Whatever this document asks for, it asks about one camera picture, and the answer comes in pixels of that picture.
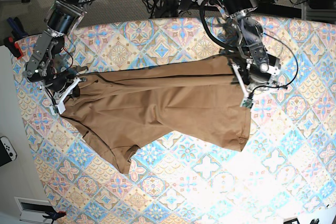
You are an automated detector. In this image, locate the blue black clamp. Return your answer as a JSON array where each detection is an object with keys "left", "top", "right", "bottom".
[{"left": 6, "top": 17, "right": 28, "bottom": 40}]

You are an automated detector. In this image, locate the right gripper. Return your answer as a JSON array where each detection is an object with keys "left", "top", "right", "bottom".
[{"left": 39, "top": 73, "right": 87, "bottom": 115}]

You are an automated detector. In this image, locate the red black clamp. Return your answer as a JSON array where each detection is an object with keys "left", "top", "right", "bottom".
[{"left": 4, "top": 37, "right": 23, "bottom": 60}]

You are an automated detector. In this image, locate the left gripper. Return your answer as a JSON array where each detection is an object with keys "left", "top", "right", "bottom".
[{"left": 228, "top": 55, "right": 288, "bottom": 109}]

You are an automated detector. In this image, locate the white box with window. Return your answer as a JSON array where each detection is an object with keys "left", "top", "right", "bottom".
[{"left": 14, "top": 197, "right": 54, "bottom": 223}]

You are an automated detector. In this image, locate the brown t-shirt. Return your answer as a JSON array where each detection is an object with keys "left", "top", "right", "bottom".
[{"left": 61, "top": 56, "right": 251, "bottom": 174}]

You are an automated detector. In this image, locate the game console controller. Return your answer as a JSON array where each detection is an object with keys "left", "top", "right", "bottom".
[{"left": 0, "top": 136, "right": 17, "bottom": 166}]

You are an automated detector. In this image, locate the patterned tile tablecloth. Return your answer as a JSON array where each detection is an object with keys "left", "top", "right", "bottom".
[{"left": 12, "top": 16, "right": 335, "bottom": 223}]

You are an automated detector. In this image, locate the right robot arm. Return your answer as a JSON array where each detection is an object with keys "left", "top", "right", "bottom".
[{"left": 23, "top": 0, "right": 90, "bottom": 115}]

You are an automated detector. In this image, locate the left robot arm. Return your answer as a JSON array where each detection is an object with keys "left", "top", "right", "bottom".
[{"left": 199, "top": 0, "right": 287, "bottom": 109}]

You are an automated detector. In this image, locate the orange black bottom clamp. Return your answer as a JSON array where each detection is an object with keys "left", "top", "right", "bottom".
[{"left": 43, "top": 211, "right": 66, "bottom": 223}]

